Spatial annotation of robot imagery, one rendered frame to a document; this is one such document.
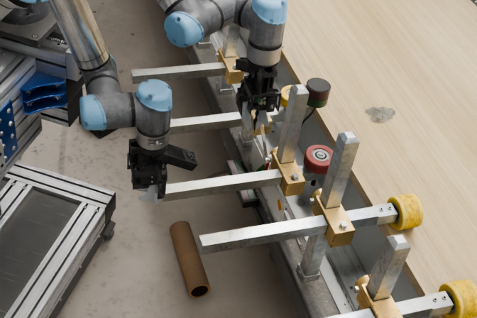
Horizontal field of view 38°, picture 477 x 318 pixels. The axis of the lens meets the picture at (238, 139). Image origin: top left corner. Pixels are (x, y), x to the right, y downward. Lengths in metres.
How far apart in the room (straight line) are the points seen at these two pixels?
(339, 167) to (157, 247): 1.33
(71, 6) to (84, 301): 1.35
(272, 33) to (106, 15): 2.47
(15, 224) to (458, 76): 1.54
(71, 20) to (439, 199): 0.97
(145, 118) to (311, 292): 0.62
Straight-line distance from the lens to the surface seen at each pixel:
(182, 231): 2.63
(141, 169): 1.60
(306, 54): 2.14
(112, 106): 1.47
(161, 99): 1.45
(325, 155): 1.80
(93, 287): 2.58
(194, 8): 1.44
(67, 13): 1.45
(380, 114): 1.96
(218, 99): 2.23
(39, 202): 2.56
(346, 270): 1.93
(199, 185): 1.71
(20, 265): 2.39
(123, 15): 3.89
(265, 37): 1.48
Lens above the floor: 2.10
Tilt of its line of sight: 42 degrees down
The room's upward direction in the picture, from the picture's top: 9 degrees clockwise
